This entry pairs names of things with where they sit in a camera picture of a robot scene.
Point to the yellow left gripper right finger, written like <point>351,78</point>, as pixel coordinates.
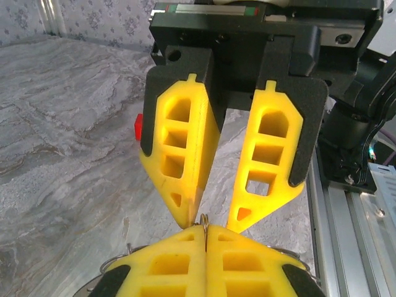
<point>253,278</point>

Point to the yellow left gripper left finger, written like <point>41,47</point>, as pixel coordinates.
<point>161,278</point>

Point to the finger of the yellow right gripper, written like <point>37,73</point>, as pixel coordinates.
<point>297,139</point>
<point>201,139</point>

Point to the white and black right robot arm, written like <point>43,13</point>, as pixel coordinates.
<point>346,130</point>

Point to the red toy brick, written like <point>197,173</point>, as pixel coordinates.
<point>138,127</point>

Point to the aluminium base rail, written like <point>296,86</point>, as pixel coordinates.
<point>340,232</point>

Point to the aluminium frame post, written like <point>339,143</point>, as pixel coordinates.
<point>52,17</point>

